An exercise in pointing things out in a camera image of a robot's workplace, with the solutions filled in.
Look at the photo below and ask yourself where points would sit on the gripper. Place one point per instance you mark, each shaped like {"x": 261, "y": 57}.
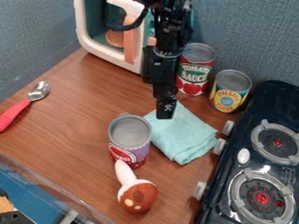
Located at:
{"x": 159, "y": 70}

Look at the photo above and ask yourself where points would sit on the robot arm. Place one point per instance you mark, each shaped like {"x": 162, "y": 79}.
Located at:
{"x": 171, "y": 26}

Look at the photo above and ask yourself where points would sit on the blue cloth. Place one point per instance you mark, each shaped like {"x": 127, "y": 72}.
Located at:
{"x": 183, "y": 134}

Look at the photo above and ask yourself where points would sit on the red tomato sauce can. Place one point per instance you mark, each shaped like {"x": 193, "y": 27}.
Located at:
{"x": 195, "y": 70}

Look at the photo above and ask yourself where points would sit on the red and purple can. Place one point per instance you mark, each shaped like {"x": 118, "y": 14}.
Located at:
{"x": 129, "y": 140}

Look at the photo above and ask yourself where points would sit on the yellow pineapple can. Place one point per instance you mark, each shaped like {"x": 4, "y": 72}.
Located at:
{"x": 230, "y": 91}

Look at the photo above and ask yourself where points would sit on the toy mushroom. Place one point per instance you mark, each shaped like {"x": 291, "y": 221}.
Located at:
{"x": 134, "y": 190}

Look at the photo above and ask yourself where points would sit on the toy microwave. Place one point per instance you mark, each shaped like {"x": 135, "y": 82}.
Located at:
{"x": 113, "y": 32}

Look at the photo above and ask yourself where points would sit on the toy stove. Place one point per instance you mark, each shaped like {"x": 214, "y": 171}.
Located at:
{"x": 257, "y": 160}

